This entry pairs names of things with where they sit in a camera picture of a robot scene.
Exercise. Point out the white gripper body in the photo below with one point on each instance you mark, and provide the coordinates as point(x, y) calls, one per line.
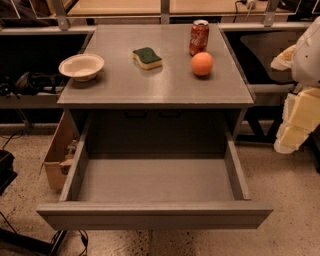
point(307, 60)

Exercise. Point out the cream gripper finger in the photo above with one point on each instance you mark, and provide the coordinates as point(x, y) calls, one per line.
point(283, 61)
point(301, 116)

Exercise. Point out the green and yellow sponge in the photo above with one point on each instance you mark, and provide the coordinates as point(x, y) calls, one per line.
point(147, 58)

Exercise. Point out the grey open top drawer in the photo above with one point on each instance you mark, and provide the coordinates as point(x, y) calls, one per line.
point(155, 172)

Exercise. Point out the orange fruit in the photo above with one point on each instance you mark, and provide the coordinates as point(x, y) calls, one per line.
point(201, 64)

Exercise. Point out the red soda can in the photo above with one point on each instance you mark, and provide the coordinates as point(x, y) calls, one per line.
point(198, 36)

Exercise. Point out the grey cabinet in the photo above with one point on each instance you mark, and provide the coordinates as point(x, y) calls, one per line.
point(165, 112)

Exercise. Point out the white bowl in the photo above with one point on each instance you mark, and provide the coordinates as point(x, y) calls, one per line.
point(81, 67)

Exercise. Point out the cardboard box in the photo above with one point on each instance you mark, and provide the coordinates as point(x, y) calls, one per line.
point(60, 152)

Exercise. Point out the black headset on shelf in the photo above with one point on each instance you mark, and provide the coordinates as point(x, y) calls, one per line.
point(31, 83)

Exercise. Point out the black case on floor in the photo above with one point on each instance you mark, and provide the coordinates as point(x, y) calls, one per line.
point(7, 174)

